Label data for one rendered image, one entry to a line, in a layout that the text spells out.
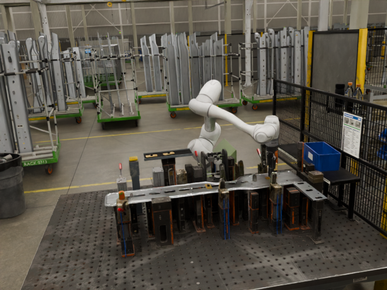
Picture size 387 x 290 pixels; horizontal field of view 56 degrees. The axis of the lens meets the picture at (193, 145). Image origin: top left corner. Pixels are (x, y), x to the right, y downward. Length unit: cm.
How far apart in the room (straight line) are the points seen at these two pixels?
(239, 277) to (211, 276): 16
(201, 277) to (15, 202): 321
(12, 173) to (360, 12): 833
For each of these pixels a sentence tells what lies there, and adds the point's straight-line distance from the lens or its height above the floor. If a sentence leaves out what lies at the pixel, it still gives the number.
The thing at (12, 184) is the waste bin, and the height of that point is 41.
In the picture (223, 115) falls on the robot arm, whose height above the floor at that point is 145.
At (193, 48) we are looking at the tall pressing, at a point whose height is 170.
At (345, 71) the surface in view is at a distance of 468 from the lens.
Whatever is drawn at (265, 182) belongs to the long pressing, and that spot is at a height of 100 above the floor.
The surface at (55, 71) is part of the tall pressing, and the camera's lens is 989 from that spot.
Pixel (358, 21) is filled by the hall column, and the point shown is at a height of 215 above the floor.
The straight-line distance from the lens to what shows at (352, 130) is 274.
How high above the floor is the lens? 202
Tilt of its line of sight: 17 degrees down
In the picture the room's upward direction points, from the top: 3 degrees counter-clockwise
